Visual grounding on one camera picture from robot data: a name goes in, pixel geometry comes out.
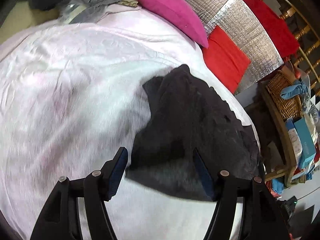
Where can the small red pillow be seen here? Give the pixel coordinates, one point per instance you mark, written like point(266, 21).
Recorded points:
point(225, 60)

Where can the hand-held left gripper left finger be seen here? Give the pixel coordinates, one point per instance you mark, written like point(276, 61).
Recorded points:
point(117, 170)

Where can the large red cloth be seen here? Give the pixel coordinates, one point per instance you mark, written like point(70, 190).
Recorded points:
point(267, 20)

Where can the magenta pillow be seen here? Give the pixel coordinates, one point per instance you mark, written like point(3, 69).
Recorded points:
point(170, 10)

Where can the light blue cloth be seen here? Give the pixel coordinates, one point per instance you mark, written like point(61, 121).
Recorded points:
point(293, 90)

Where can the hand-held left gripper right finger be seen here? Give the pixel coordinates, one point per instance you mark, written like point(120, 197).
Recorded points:
point(203, 175)

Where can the clear plastic bag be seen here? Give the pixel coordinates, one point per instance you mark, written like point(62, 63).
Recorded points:
point(68, 11)

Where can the black jacket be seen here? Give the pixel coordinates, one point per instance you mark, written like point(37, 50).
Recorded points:
point(190, 120)

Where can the wicker basket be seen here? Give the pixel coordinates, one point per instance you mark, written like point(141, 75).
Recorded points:
point(285, 102)

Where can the grey garment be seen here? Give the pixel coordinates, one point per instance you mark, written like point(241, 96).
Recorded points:
point(100, 2)

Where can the wooden spindle headboard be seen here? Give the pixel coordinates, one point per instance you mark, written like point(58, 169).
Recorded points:
point(300, 32)

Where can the blue cardboard box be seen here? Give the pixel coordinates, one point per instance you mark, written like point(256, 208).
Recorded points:
point(305, 142)

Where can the silver foil insulation sheet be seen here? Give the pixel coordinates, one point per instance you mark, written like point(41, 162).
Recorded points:
point(245, 40)

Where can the wooden side table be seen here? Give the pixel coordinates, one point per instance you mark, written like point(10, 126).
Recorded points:
point(283, 140)

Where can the white fleece blanket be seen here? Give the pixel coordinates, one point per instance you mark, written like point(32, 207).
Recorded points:
point(75, 92)

